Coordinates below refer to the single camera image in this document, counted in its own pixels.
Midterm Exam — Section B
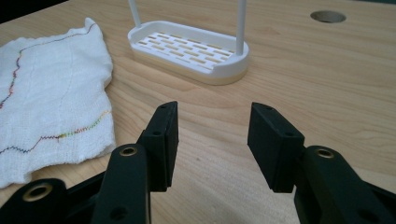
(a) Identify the round hole in table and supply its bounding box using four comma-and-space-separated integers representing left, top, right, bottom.
310, 9, 347, 24

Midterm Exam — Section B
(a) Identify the white cloth with coloured stitching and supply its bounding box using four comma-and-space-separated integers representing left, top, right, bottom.
0, 17, 117, 189

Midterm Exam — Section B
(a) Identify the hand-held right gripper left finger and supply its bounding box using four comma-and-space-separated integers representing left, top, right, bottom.
91, 100, 180, 224

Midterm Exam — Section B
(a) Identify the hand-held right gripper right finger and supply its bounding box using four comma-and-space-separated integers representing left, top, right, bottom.
247, 102, 396, 224

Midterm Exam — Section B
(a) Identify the white slotted rack with posts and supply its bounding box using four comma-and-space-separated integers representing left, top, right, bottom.
127, 0, 250, 87

